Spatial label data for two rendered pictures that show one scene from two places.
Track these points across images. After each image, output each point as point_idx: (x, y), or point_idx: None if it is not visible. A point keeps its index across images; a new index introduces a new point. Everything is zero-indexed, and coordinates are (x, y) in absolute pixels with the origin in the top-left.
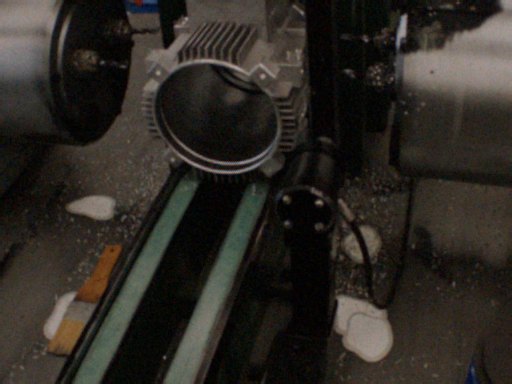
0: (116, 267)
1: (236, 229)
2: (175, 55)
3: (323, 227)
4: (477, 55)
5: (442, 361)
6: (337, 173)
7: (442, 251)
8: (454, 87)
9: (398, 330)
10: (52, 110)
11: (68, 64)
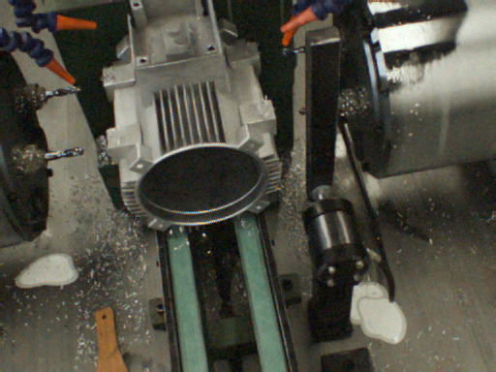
0: (117, 332)
1: (252, 275)
2: (139, 134)
3: (360, 276)
4: (457, 77)
5: (455, 323)
6: (356, 225)
7: (405, 209)
8: (439, 113)
9: (404, 303)
10: (17, 229)
11: (13, 171)
